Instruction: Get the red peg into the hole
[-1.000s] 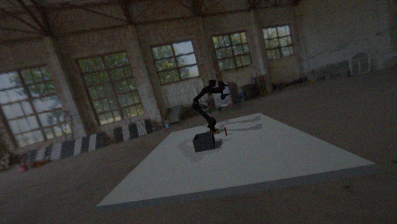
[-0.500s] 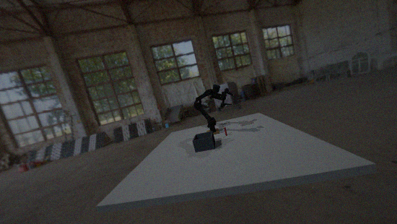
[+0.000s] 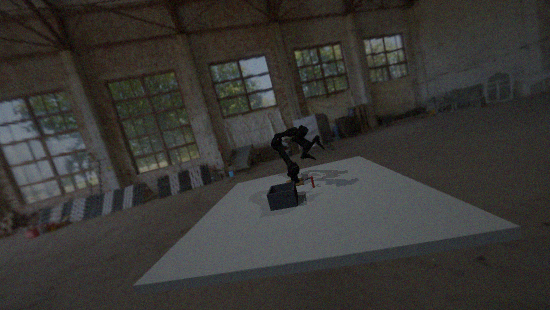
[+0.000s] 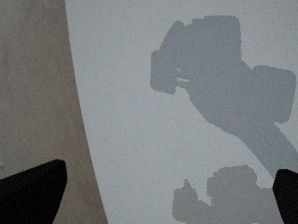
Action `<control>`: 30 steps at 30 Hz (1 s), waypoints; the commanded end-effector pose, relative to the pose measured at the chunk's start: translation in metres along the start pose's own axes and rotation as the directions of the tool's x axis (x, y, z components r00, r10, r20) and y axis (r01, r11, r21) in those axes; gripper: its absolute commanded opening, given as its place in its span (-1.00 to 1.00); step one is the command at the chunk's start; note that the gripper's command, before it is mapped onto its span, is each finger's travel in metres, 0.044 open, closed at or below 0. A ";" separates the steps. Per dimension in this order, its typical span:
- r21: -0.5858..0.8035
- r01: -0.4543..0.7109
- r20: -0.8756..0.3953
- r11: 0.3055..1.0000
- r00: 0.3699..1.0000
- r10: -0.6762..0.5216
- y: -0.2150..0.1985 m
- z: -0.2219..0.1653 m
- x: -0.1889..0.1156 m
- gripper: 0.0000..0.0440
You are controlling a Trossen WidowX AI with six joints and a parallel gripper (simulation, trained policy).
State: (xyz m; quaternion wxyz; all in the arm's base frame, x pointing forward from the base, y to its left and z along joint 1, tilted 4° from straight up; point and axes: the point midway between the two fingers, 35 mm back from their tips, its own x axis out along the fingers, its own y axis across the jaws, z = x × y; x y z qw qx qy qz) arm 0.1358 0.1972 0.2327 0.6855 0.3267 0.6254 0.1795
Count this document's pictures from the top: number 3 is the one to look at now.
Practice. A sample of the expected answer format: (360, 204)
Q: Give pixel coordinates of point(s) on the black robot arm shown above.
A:
(299, 135)

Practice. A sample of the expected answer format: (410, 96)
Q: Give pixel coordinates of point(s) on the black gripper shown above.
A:
(316, 139)

